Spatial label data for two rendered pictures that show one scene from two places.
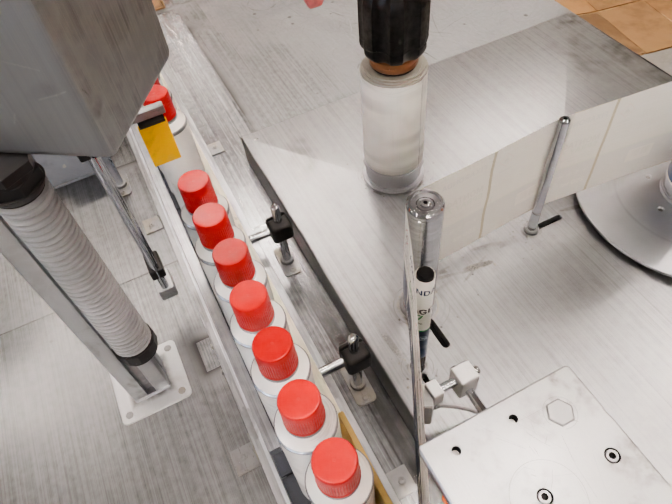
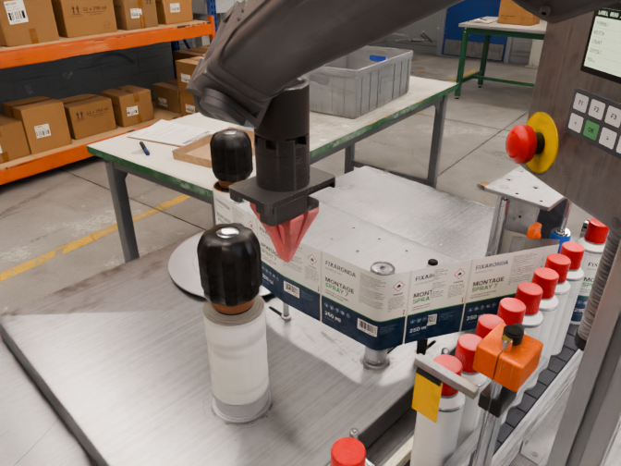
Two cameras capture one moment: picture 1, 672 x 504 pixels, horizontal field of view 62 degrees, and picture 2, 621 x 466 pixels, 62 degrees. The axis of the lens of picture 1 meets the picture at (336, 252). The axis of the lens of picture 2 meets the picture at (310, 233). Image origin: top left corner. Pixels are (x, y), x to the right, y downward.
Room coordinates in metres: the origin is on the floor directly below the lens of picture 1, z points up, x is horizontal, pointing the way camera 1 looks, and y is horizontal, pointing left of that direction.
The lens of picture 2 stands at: (0.74, 0.47, 1.50)
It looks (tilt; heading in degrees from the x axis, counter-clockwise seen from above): 29 degrees down; 246
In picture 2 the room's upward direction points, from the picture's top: straight up
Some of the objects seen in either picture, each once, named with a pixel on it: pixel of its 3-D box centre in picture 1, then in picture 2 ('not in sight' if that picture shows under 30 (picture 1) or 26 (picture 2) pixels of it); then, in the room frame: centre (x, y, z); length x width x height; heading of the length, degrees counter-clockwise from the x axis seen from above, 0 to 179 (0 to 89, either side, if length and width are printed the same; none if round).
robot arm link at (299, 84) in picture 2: not in sight; (276, 106); (0.55, -0.02, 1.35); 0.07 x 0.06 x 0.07; 118
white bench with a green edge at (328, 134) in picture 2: not in sight; (307, 184); (-0.28, -1.82, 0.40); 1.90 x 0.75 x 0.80; 28
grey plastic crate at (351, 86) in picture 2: not in sight; (350, 78); (-0.55, -1.87, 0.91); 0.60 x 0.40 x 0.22; 32
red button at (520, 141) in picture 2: not in sight; (525, 143); (0.34, 0.11, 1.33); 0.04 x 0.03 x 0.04; 76
